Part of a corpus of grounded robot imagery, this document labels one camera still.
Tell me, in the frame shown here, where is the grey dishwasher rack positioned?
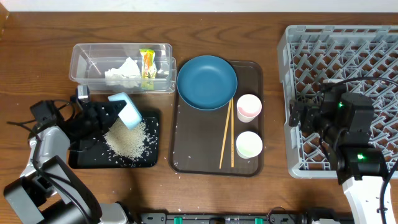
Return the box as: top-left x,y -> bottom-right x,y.
277,25 -> 397,169

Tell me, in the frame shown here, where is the right wooden chopstick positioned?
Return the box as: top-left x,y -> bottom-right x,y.
230,97 -> 234,168

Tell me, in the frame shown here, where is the brown serving tray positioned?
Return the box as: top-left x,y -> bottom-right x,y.
169,60 -> 264,177

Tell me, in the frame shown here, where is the black rectangular tray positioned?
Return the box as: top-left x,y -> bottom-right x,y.
68,111 -> 160,169

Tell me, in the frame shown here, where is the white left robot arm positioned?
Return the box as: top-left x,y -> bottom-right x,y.
3,98 -> 134,223

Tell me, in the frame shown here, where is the small light blue bowl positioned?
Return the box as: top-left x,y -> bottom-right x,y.
108,92 -> 142,130

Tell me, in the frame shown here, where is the large blue plate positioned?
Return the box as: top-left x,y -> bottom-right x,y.
177,55 -> 238,111

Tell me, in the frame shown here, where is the white cup pink inside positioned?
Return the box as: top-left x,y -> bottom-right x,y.
236,94 -> 262,123

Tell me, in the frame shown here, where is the clear plastic waste bin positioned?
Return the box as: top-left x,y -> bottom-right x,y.
69,43 -> 177,94

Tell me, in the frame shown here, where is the white cup green inside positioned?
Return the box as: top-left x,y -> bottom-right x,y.
235,131 -> 263,159

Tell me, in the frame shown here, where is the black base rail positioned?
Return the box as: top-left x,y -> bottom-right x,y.
136,207 -> 354,224

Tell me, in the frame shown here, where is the orange green snack wrapper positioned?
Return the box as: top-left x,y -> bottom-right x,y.
140,49 -> 157,90

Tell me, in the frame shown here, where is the white tissue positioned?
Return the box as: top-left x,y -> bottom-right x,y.
104,57 -> 141,88

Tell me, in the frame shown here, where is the left wooden chopstick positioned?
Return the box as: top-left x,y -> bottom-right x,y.
219,99 -> 233,169

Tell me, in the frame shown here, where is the wooden chopstick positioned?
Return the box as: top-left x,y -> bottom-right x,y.
219,99 -> 233,169
230,97 -> 234,168

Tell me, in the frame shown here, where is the pile of rice grains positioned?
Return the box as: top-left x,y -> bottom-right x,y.
104,118 -> 147,160

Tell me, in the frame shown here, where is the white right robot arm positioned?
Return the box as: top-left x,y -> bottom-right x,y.
289,92 -> 396,223

